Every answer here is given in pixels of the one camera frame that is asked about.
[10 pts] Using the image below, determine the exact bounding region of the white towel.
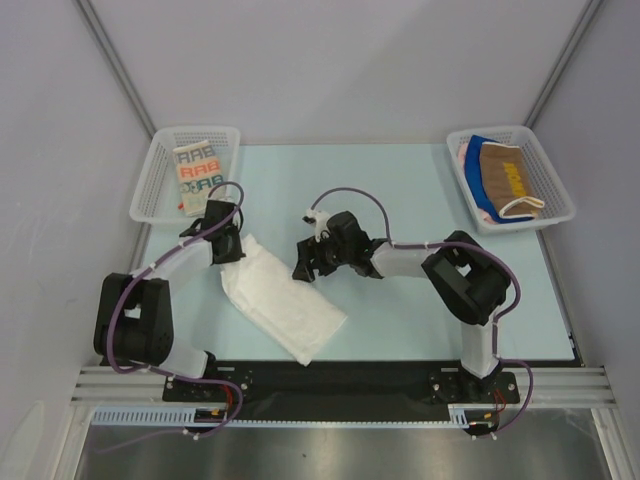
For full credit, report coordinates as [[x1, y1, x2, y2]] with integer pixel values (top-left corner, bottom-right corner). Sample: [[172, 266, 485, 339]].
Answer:
[[221, 234, 347, 367]]

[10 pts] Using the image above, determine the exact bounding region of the rabbit print towel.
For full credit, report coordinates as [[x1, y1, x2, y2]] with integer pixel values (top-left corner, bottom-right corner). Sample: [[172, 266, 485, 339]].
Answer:
[[173, 140, 224, 217]]

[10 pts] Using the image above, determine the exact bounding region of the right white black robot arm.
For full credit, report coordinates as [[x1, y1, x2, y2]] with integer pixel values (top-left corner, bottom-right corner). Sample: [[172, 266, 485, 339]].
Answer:
[[292, 209, 521, 402]]

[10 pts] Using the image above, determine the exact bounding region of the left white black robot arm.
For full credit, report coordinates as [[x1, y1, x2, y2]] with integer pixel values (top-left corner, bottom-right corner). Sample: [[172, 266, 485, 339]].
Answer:
[[93, 200, 244, 400]]

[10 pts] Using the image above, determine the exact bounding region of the left white plastic basket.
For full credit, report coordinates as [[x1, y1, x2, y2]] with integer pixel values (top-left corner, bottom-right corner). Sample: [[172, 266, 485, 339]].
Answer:
[[129, 125, 241, 226]]

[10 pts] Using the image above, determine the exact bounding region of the white plastic basket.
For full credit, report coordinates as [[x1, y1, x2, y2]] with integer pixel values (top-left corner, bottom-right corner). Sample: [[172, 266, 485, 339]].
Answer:
[[129, 125, 241, 226], [446, 125, 576, 235]]

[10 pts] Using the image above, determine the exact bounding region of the pink towel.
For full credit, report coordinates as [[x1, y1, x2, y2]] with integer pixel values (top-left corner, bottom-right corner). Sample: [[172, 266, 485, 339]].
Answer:
[[457, 143, 494, 224]]

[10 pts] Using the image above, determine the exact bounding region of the blue towel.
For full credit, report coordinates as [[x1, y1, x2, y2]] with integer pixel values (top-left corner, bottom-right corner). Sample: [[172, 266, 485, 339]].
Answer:
[[463, 135, 516, 224]]

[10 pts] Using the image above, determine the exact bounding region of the brown towel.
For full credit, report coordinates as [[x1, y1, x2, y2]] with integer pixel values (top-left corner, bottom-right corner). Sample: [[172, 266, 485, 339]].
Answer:
[[479, 142, 545, 221]]

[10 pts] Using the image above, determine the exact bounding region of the right white plastic basket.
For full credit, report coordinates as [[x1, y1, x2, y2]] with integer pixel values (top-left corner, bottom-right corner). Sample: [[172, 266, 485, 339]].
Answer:
[[446, 125, 576, 235]]

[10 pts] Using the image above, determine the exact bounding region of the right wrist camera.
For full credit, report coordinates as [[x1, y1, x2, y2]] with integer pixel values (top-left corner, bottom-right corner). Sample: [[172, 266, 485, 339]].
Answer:
[[303, 209, 331, 240]]

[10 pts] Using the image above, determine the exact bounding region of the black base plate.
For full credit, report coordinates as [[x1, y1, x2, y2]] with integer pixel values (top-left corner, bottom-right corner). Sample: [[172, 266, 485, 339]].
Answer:
[[162, 359, 521, 424]]

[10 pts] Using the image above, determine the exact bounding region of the white slotted cable duct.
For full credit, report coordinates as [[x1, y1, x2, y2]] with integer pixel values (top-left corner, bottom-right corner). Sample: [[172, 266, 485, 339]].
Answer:
[[90, 406, 493, 429]]

